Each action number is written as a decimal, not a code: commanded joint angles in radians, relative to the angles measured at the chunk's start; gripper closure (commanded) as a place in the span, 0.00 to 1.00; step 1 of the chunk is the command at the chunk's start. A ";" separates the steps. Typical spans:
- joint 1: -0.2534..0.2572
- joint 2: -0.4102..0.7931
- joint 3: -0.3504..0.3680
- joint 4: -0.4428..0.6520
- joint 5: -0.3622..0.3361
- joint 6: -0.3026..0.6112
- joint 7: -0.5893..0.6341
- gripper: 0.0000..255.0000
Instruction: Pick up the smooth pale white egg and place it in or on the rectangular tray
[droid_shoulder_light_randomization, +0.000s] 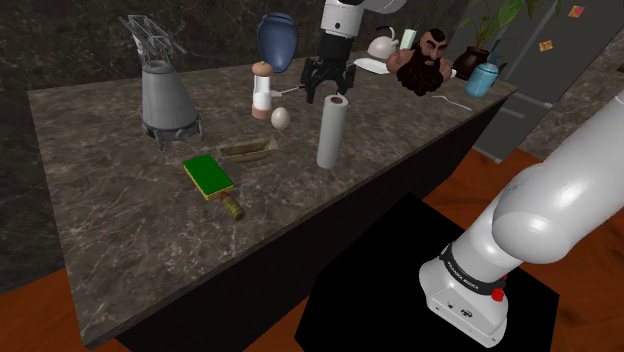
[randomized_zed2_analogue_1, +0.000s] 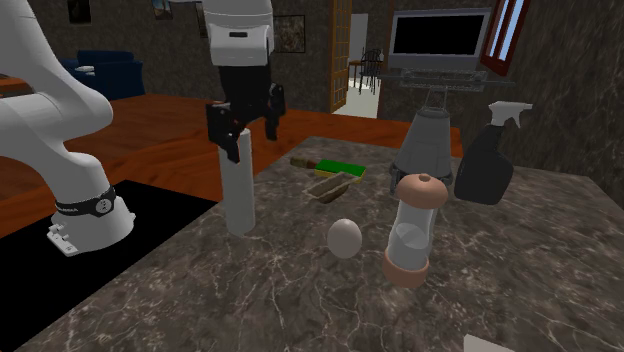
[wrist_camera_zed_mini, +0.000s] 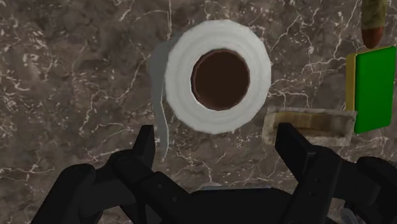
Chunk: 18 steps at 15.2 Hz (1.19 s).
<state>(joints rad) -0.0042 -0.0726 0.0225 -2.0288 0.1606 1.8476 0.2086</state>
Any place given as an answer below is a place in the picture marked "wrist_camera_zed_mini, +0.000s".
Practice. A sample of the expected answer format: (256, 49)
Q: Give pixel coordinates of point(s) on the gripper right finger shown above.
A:
(316, 173)

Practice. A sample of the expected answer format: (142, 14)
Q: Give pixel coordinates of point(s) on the white toilet paper roll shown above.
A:
(214, 77)

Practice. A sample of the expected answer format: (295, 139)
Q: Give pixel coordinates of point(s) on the brown and olive bottle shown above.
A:
(373, 24)

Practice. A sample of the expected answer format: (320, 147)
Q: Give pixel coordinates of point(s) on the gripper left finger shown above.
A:
(130, 176)

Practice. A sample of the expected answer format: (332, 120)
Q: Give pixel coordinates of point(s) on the beige stone soap dish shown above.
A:
(322, 124)

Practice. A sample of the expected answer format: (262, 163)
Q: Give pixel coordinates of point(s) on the green and yellow sponge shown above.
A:
(373, 90)

